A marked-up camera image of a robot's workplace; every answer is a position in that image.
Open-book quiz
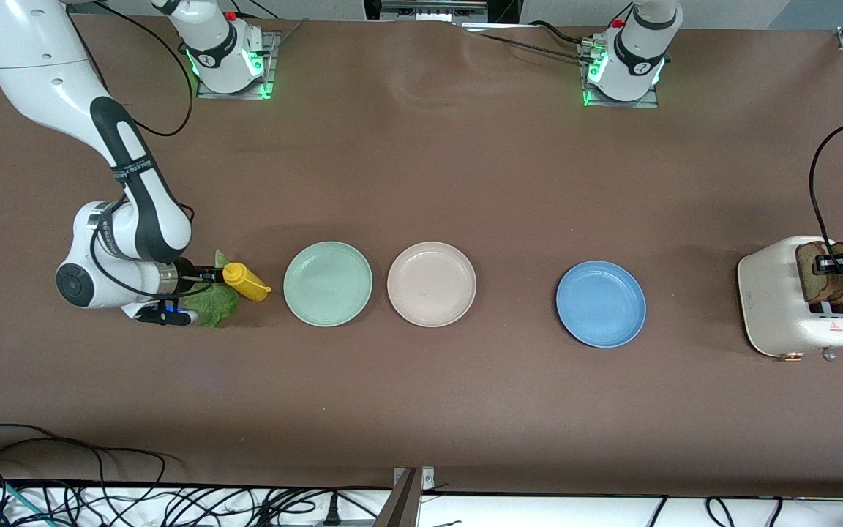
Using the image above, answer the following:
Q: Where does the green lettuce leaf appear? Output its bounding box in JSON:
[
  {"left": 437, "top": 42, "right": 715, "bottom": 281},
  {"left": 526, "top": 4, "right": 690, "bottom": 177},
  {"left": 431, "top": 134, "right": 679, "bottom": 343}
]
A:
[{"left": 184, "top": 249, "right": 241, "bottom": 329}]

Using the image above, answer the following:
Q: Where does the yellow mustard squeeze bottle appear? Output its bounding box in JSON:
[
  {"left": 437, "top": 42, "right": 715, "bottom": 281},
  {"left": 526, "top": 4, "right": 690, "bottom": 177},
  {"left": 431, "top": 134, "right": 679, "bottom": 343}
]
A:
[{"left": 222, "top": 262, "right": 273, "bottom": 302}]

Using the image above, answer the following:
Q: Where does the light green plate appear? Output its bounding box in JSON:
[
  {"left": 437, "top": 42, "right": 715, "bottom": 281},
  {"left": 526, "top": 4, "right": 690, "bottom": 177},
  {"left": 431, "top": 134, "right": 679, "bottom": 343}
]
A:
[{"left": 282, "top": 241, "right": 374, "bottom": 328}]

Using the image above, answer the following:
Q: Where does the beige plate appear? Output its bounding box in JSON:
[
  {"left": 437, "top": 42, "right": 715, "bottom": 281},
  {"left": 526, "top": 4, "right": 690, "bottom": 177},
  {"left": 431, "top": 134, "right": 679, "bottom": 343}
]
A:
[{"left": 386, "top": 241, "right": 478, "bottom": 328}]

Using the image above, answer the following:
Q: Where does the blue plate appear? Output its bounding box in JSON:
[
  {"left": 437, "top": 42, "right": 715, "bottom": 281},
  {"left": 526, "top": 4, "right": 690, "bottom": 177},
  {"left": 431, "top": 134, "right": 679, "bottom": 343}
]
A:
[{"left": 555, "top": 261, "right": 648, "bottom": 349}]

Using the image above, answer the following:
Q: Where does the cream white toaster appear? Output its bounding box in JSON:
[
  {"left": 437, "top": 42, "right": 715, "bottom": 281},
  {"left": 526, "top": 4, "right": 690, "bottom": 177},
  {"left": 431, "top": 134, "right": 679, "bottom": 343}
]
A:
[{"left": 737, "top": 235, "right": 843, "bottom": 363}]

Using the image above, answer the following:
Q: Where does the grey electronics box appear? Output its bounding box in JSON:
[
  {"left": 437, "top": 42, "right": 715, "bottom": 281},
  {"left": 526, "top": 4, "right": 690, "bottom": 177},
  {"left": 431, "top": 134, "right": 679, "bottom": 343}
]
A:
[{"left": 363, "top": 0, "right": 492, "bottom": 24}]

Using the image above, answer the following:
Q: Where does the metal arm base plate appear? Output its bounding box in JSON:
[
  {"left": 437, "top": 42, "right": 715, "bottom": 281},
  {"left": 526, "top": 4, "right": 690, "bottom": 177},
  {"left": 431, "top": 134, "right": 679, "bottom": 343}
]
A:
[
  {"left": 584, "top": 40, "right": 660, "bottom": 109},
  {"left": 196, "top": 29, "right": 277, "bottom": 100}
]

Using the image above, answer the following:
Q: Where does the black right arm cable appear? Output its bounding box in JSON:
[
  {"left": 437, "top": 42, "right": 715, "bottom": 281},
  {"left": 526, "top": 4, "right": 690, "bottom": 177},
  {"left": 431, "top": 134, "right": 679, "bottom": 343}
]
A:
[{"left": 89, "top": 0, "right": 197, "bottom": 301}]

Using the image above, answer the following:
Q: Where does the black hanging cable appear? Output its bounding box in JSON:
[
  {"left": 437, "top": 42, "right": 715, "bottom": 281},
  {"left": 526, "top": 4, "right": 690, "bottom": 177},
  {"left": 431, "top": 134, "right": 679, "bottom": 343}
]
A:
[
  {"left": 637, "top": 496, "right": 670, "bottom": 527},
  {"left": 705, "top": 496, "right": 738, "bottom": 527}
]

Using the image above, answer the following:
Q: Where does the grey metal camera post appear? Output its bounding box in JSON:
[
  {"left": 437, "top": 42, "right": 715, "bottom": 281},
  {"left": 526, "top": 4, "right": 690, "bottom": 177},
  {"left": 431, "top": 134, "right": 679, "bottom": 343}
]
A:
[{"left": 375, "top": 466, "right": 437, "bottom": 527}]

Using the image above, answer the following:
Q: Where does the black base power cable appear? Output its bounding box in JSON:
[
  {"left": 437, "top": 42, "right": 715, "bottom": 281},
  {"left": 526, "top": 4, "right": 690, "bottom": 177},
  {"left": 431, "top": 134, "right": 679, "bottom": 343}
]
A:
[{"left": 462, "top": 20, "right": 598, "bottom": 63}]

